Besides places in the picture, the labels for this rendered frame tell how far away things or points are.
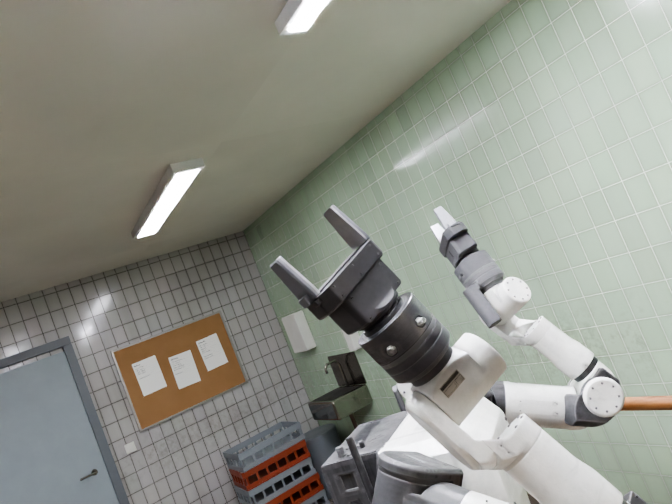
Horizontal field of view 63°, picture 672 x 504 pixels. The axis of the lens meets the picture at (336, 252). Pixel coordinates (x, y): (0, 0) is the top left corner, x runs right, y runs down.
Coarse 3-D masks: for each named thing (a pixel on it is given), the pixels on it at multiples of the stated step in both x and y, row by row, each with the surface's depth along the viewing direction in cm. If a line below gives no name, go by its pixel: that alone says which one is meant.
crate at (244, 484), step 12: (300, 444) 463; (276, 456) 452; (288, 456) 488; (300, 456) 461; (252, 468) 442; (264, 468) 480; (276, 468) 465; (288, 468) 454; (240, 480) 446; (252, 480) 458; (264, 480) 444
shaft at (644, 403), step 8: (632, 400) 121; (640, 400) 120; (648, 400) 118; (656, 400) 116; (664, 400) 115; (624, 408) 123; (632, 408) 121; (640, 408) 120; (648, 408) 118; (656, 408) 117; (664, 408) 115
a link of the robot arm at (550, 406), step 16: (512, 384) 115; (528, 384) 115; (592, 384) 108; (608, 384) 108; (512, 400) 112; (528, 400) 112; (544, 400) 111; (560, 400) 111; (576, 400) 109; (592, 400) 108; (608, 400) 107; (624, 400) 107; (512, 416) 112; (528, 416) 112; (544, 416) 111; (560, 416) 110; (576, 416) 108; (592, 416) 108; (608, 416) 107
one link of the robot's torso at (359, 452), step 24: (480, 408) 98; (360, 432) 108; (384, 432) 100; (408, 432) 95; (480, 432) 89; (336, 456) 98; (360, 456) 89; (432, 456) 85; (336, 480) 95; (360, 480) 93; (480, 480) 83; (504, 480) 85
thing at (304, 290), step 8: (280, 256) 60; (272, 264) 61; (280, 264) 60; (288, 264) 60; (280, 272) 61; (288, 272) 60; (296, 272) 60; (288, 280) 61; (296, 280) 60; (304, 280) 60; (296, 288) 61; (304, 288) 60; (312, 288) 60; (296, 296) 62; (304, 296) 60; (312, 296) 60; (304, 304) 61
